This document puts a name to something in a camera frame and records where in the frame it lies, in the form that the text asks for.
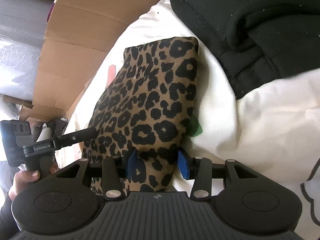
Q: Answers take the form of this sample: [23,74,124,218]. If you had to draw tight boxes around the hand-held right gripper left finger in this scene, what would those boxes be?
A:
[55,148,139,201]

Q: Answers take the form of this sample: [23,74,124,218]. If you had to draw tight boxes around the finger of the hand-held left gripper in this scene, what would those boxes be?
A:
[54,127,98,148]

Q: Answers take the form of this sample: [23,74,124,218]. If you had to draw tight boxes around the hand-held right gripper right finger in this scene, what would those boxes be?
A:
[176,149,250,200]

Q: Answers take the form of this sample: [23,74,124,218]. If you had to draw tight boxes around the leopard print garment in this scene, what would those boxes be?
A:
[82,36,200,195]

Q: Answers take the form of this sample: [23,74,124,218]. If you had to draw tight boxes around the black folded clothes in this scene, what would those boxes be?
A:
[170,0,320,100]

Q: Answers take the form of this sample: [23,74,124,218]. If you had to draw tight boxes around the person's left hand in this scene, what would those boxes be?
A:
[8,161,59,199]

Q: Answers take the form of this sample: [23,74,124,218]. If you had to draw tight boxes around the black garment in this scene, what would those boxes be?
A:
[51,119,68,137]

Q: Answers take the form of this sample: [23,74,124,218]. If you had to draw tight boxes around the grey neck pillow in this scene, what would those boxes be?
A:
[32,122,53,140]

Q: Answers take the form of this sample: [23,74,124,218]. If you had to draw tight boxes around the bear print bedsheet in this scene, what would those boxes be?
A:
[54,0,320,233]

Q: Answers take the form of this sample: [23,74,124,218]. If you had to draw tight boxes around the flat cardboard sheet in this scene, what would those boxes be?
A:
[19,0,167,123]

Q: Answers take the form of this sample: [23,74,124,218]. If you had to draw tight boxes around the purple packet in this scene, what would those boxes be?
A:
[47,1,57,18]

